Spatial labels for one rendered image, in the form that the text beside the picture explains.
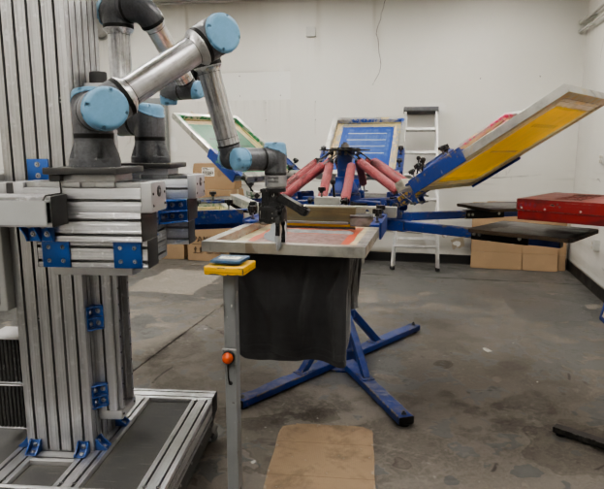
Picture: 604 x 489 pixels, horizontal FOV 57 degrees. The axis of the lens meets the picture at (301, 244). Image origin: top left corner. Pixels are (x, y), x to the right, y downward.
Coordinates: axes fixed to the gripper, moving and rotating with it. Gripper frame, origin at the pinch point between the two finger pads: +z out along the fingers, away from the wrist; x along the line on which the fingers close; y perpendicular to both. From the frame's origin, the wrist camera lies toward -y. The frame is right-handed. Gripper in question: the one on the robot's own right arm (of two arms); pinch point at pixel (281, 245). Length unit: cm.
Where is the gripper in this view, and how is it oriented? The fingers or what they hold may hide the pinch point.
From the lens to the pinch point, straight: 193.6
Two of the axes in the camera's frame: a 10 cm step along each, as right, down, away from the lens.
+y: -9.7, -0.4, 2.2
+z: 0.0, 9.9, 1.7
